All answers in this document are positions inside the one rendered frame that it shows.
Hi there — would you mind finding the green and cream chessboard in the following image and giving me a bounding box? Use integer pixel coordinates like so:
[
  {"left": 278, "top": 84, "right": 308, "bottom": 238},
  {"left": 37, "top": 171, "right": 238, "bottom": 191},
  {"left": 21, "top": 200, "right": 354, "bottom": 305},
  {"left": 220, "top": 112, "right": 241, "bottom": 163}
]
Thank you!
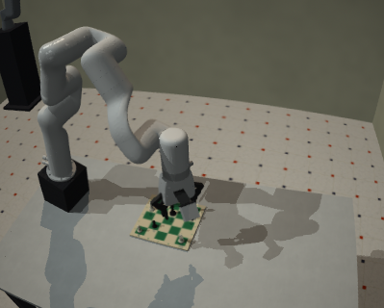
[{"left": 130, "top": 194, "right": 206, "bottom": 251}]

